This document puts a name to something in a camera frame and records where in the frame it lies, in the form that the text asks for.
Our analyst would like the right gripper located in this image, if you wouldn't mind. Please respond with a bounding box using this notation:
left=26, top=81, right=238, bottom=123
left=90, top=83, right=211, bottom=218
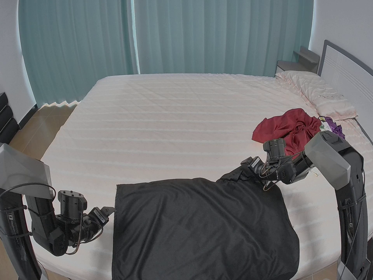
left=240, top=156, right=264, bottom=176

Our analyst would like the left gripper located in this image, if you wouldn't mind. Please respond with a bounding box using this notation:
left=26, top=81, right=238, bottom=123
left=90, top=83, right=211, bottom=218
left=74, top=207, right=111, bottom=242

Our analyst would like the black T-shirt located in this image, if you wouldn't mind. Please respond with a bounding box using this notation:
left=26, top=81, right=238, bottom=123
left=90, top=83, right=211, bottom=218
left=112, top=166, right=301, bottom=280

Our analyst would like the bed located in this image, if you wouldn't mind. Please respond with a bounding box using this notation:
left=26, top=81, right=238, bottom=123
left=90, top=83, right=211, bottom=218
left=39, top=40, right=373, bottom=280

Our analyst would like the dark red garment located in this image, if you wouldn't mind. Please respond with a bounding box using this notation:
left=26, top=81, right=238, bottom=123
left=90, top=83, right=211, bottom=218
left=252, top=108, right=322, bottom=157

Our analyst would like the white printed garment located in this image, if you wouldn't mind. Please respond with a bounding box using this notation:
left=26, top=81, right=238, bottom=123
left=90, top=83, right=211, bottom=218
left=317, top=115, right=331, bottom=133

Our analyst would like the purple garment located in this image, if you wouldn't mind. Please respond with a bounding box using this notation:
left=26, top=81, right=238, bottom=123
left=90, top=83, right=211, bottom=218
left=325, top=116, right=346, bottom=140

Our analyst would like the pale pink pillow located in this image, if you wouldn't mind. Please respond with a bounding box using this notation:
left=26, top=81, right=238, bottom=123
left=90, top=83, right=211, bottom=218
left=275, top=70, right=359, bottom=122

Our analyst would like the grey bedside table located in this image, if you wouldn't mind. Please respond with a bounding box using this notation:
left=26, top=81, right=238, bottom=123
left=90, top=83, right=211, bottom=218
left=276, top=46, right=320, bottom=76

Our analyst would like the black chest of drawers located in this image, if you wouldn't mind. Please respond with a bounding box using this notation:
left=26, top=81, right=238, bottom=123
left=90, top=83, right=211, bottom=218
left=0, top=92, right=18, bottom=145

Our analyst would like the blue-green curtain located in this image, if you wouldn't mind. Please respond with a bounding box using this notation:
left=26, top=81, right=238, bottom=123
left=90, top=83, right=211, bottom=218
left=132, top=0, right=315, bottom=76
left=18, top=0, right=140, bottom=106

